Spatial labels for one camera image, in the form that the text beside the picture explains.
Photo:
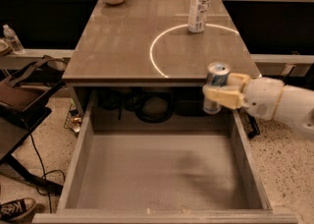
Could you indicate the open grey top drawer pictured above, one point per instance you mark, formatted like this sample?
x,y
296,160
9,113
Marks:
x,y
196,170

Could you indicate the clear plastic water bottle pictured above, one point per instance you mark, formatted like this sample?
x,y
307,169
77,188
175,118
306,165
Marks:
x,y
197,15

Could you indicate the black sneaker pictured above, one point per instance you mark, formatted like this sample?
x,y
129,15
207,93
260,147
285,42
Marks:
x,y
16,210

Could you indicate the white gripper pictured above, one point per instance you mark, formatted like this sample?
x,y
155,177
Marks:
x,y
262,97

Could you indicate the small water bottle on shelf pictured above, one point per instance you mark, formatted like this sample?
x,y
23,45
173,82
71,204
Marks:
x,y
13,40

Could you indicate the brown bag with straps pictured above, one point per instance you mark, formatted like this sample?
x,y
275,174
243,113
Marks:
x,y
18,102

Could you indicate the black side table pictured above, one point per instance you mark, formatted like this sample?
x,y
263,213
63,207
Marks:
x,y
11,138

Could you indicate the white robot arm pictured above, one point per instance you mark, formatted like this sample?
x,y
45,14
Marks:
x,y
295,109

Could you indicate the wire basket on floor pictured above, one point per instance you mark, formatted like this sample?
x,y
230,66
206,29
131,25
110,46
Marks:
x,y
73,120

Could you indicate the redbull can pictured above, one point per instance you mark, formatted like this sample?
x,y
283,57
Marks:
x,y
217,75

